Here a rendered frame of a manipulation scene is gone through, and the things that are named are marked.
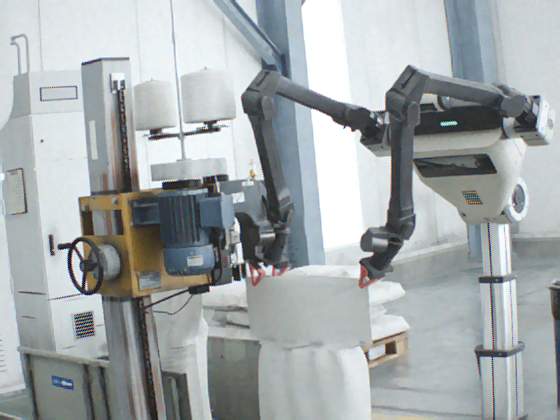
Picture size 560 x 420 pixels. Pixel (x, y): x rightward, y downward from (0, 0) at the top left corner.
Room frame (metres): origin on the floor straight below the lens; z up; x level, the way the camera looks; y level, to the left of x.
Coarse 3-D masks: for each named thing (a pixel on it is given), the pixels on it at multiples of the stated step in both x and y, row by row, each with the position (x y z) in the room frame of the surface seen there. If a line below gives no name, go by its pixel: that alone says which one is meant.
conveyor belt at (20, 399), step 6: (12, 396) 4.61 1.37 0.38; (18, 396) 4.61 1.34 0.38; (24, 396) 4.61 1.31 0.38; (0, 402) 4.49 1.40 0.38; (6, 402) 4.48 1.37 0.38; (12, 402) 4.48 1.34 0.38; (18, 402) 4.48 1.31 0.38; (24, 402) 4.47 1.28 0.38; (0, 408) 4.36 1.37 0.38; (6, 408) 4.36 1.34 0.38; (12, 408) 4.35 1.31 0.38; (18, 408) 4.35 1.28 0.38; (24, 408) 4.35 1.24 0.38; (12, 414) 4.23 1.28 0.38; (18, 414) 4.23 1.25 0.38; (24, 414) 4.23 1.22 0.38
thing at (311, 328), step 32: (256, 288) 3.28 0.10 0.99; (288, 288) 3.14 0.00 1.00; (320, 288) 3.08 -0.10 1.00; (352, 288) 3.04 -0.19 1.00; (256, 320) 3.29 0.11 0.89; (288, 320) 3.15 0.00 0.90; (320, 320) 3.09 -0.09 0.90; (352, 320) 3.04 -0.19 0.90; (288, 352) 3.14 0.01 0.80; (320, 352) 3.05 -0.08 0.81; (352, 352) 3.06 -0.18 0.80; (288, 384) 3.13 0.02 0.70; (320, 384) 3.04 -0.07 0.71; (352, 384) 3.01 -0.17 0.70; (288, 416) 3.14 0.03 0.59; (320, 416) 3.04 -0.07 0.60; (352, 416) 3.01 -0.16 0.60
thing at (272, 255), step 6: (270, 246) 3.22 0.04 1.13; (276, 246) 3.22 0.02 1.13; (282, 246) 3.24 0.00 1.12; (264, 252) 3.25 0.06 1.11; (270, 252) 3.23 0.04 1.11; (276, 252) 3.22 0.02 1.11; (282, 252) 3.24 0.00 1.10; (258, 258) 3.23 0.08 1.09; (264, 258) 3.24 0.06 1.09; (270, 258) 3.23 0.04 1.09; (276, 258) 3.23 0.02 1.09; (282, 258) 3.27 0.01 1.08; (288, 258) 3.28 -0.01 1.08; (264, 264) 3.22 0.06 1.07; (270, 264) 3.22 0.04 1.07; (276, 264) 3.25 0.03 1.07
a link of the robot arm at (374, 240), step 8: (408, 224) 2.87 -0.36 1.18; (368, 232) 2.87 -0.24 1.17; (376, 232) 2.85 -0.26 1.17; (384, 232) 2.87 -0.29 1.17; (392, 232) 2.89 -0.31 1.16; (408, 232) 2.87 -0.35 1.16; (360, 240) 2.89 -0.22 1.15; (368, 240) 2.87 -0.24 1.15; (376, 240) 2.86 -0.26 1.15; (384, 240) 2.88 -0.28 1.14; (368, 248) 2.86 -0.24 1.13; (376, 248) 2.86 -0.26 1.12; (384, 248) 2.88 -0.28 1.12
